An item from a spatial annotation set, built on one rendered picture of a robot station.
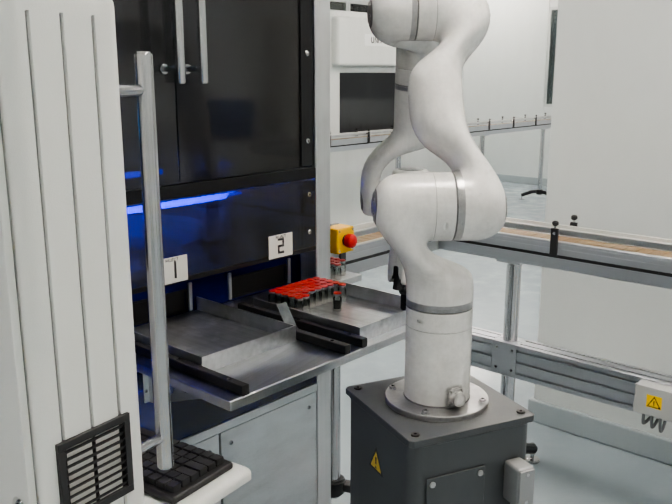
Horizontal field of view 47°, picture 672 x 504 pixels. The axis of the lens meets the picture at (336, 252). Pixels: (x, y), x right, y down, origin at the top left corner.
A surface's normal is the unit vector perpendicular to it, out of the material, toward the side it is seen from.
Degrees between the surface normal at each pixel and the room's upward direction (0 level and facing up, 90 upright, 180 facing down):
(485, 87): 90
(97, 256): 90
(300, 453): 90
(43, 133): 90
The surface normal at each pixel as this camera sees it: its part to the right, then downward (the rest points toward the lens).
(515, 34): -0.66, 0.17
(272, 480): 0.75, 0.15
